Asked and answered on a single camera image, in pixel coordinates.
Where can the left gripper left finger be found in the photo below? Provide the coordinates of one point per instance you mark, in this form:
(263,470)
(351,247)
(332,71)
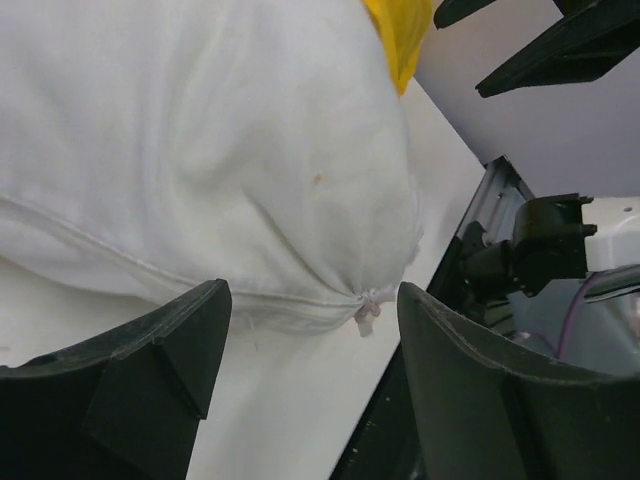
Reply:
(125,404)

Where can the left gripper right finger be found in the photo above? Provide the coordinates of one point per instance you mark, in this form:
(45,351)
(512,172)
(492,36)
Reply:
(488,408)

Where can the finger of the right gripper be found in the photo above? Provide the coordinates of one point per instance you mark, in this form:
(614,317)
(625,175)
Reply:
(590,39)
(450,12)

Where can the yellow printed pillowcase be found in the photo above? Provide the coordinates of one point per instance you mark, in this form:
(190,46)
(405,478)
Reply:
(401,26)

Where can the white pillow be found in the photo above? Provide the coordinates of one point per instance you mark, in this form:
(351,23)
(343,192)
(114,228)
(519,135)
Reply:
(149,146)

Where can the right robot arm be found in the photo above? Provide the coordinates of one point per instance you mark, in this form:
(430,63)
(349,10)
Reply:
(559,105)

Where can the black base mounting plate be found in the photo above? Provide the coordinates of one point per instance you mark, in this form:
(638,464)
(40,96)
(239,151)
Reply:
(385,444)

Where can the aluminium frame rail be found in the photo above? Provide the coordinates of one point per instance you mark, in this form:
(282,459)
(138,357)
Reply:
(490,215)

